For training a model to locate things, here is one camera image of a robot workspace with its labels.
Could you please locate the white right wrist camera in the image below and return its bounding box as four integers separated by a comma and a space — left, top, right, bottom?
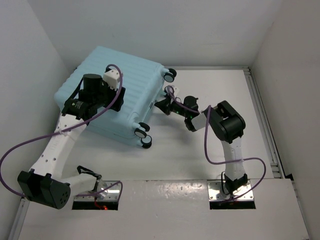
164, 85, 180, 99

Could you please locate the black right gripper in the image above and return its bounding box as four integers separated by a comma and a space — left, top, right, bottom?
156, 95, 190, 118

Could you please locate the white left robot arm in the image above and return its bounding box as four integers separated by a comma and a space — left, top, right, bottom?
17, 69, 124, 210

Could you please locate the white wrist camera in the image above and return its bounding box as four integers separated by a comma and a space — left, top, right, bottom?
102, 69, 120, 91
164, 85, 180, 99

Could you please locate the light blue suitcase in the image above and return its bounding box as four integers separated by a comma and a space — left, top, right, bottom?
54, 46, 177, 149

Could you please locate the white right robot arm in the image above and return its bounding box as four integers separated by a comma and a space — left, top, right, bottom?
155, 95, 248, 194

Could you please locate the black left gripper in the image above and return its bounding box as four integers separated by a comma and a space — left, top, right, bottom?
93, 77, 125, 112

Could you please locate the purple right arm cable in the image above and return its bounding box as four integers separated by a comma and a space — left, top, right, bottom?
166, 85, 267, 202

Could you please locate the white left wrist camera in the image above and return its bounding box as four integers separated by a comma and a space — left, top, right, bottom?
102, 69, 120, 91

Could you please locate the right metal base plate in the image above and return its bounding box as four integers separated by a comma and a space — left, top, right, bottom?
208, 180, 255, 201

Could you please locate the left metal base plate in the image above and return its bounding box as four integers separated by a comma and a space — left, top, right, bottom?
73, 181, 122, 202

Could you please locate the metal base plate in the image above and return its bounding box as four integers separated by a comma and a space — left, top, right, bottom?
208, 180, 255, 201
73, 181, 122, 202

